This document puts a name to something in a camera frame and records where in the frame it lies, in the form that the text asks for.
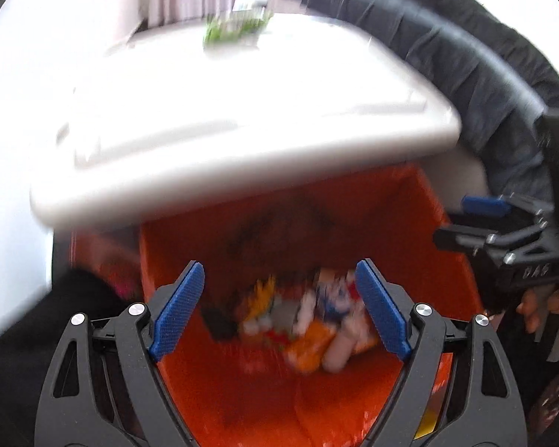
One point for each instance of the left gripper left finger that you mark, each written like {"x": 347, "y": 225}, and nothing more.
{"x": 103, "y": 388}

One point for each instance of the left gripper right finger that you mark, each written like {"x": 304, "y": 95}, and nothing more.
{"x": 456, "y": 386}

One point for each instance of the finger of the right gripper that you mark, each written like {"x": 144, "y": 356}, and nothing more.
{"x": 461, "y": 238}
{"x": 504, "y": 205}

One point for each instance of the green snack bag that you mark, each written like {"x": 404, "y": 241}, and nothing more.
{"x": 236, "y": 26}

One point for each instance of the orange trash bin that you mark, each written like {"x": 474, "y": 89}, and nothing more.
{"x": 230, "y": 382}

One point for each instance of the person's right hand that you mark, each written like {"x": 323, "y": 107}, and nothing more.
{"x": 528, "y": 308}

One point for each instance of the dark blanket on bed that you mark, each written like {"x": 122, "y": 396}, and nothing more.
{"x": 499, "y": 82}

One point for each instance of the beige bottle with black label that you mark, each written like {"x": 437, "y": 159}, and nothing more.
{"x": 339, "y": 351}

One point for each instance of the blue white carton box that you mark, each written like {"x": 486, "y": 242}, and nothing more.
{"x": 336, "y": 294}

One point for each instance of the orange drink pouch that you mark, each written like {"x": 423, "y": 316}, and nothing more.
{"x": 305, "y": 354}

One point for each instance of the orange toy dinosaur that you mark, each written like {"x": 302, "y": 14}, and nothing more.
{"x": 258, "y": 301}

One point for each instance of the white plastic storage box lid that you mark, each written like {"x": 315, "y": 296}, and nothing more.
{"x": 167, "y": 122}

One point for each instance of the white bed frame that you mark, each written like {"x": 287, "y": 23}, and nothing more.
{"x": 453, "y": 175}

